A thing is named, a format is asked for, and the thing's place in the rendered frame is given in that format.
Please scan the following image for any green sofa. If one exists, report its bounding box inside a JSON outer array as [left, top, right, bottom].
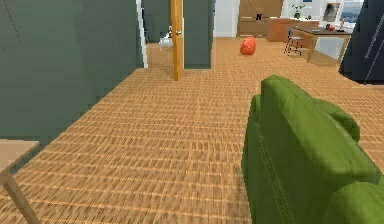
[[242, 74, 384, 224]]

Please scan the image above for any brown dining table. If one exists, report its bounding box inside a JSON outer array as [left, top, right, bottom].
[[291, 25, 354, 65]]

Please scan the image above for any orange wooden room door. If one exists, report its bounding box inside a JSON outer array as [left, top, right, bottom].
[[170, 0, 185, 82]]

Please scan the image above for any white object beyond doorway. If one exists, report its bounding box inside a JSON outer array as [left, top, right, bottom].
[[158, 27, 174, 52]]

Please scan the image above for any brown wooden cupboard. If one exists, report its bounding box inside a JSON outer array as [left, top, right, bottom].
[[236, 0, 285, 38]]

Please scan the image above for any green house plant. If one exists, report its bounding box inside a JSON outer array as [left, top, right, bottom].
[[291, 3, 306, 20]]

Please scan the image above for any window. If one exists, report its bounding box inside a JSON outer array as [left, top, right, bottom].
[[339, 0, 365, 25]]

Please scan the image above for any light wooden furniture leg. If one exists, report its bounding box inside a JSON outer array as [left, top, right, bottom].
[[0, 169, 42, 224]]

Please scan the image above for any framed wall picture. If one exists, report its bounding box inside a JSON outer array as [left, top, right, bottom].
[[322, 2, 341, 23]]

